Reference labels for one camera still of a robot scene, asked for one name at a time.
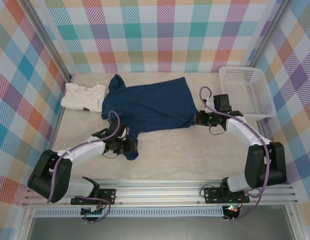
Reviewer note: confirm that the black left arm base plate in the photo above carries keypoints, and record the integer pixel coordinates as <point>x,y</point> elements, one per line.
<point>109,196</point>

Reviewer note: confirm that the folded white t-shirt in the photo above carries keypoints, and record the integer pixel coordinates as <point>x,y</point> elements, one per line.
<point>74,97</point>

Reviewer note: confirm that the white plastic mesh basket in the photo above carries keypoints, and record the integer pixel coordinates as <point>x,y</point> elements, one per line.
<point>247,115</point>

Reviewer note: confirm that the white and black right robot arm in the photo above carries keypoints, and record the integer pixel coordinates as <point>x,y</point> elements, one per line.
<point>240,130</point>

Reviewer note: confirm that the small black connector board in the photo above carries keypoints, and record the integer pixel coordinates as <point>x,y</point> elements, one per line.
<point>90,212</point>

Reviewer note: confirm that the dark blue t-shirt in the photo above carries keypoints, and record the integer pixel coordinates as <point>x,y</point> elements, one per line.
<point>149,105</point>

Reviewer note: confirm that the aluminium frame post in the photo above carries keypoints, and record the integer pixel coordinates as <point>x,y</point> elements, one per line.
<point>269,35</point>
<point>50,42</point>

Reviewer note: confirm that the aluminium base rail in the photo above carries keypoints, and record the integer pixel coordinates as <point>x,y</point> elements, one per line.
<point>157,192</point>

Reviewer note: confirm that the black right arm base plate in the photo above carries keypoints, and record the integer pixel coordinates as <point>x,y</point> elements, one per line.
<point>212,196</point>

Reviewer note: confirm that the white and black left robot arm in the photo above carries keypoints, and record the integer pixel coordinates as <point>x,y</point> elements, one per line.
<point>82,150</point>

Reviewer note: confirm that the small board with lit leds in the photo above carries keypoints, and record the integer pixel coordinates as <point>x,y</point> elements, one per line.
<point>232,209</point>

